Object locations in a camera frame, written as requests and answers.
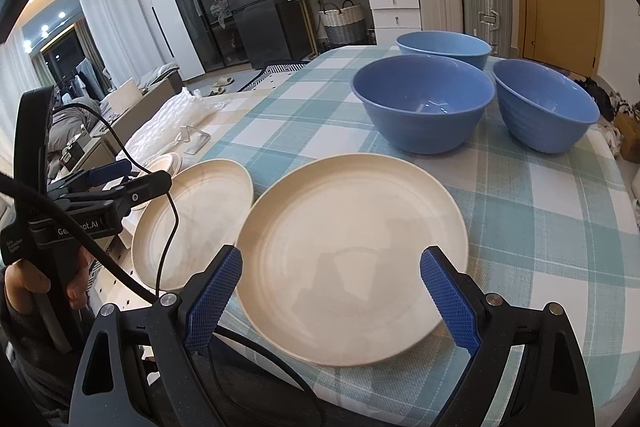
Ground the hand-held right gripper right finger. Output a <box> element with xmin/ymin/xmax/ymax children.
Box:
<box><xmin>419</xmin><ymin>246</ymin><xmax>598</xmax><ymax>427</ymax></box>

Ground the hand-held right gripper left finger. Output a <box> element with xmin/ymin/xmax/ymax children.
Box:
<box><xmin>67</xmin><ymin>244</ymin><xmax>246</xmax><ymax>427</ymax></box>

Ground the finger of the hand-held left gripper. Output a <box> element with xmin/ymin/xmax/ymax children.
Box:
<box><xmin>46</xmin><ymin>159</ymin><xmax>134</xmax><ymax>198</ymax></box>
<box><xmin>52</xmin><ymin>170</ymin><xmax>174</xmax><ymax>235</ymax></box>

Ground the medium cream plate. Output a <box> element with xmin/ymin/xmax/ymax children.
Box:
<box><xmin>131</xmin><ymin>158</ymin><xmax>255</xmax><ymax>293</ymax></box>

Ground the large cream plate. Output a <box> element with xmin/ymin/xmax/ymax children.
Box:
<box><xmin>235</xmin><ymin>153</ymin><xmax>469</xmax><ymax>368</ymax></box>

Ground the ribbed blue bowl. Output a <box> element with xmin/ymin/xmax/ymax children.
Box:
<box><xmin>491</xmin><ymin>59</ymin><xmax>601</xmax><ymax>155</ymax></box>

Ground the light blue bowl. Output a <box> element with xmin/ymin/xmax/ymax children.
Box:
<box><xmin>395</xmin><ymin>31</ymin><xmax>493</xmax><ymax>72</ymax></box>

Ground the person's left forearm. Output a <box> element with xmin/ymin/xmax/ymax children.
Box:
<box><xmin>0</xmin><ymin>302</ymin><xmax>76</xmax><ymax>413</ymax></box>

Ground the person's left hand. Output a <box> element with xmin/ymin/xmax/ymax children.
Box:
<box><xmin>2</xmin><ymin>247</ymin><xmax>93</xmax><ymax>313</ymax></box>

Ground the small cream plate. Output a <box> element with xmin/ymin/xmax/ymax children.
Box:
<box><xmin>142</xmin><ymin>153</ymin><xmax>187</xmax><ymax>180</ymax></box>

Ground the grey blanket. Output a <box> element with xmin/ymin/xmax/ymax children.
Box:
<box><xmin>47</xmin><ymin>97</ymin><xmax>116</xmax><ymax>168</ymax></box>

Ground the bubble wrap sheet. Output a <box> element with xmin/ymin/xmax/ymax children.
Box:
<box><xmin>122</xmin><ymin>87</ymin><xmax>226</xmax><ymax>158</ymax></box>

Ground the beige sofa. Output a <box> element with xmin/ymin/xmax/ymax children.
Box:
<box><xmin>100</xmin><ymin>62</ymin><xmax>183</xmax><ymax>118</ymax></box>

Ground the teal checked tablecloth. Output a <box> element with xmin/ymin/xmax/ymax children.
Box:
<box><xmin>120</xmin><ymin>44</ymin><xmax>640</xmax><ymax>427</ymax></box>

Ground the white curtain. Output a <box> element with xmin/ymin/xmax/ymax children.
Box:
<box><xmin>75</xmin><ymin>0</ymin><xmax>166</xmax><ymax>92</ymax></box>

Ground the brown cardboard box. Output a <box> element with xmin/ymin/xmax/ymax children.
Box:
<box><xmin>614</xmin><ymin>111</ymin><xmax>640</xmax><ymax>164</ymax></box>

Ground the woven laundry basket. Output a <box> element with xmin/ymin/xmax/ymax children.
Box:
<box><xmin>318</xmin><ymin>2</ymin><xmax>368</xmax><ymax>46</ymax></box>

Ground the silver suitcase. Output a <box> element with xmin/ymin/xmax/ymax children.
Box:
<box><xmin>460</xmin><ymin>0</ymin><xmax>513</xmax><ymax>58</ymax></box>

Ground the white dressing table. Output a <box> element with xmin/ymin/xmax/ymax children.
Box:
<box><xmin>282</xmin><ymin>0</ymin><xmax>421</xmax><ymax>48</ymax></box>

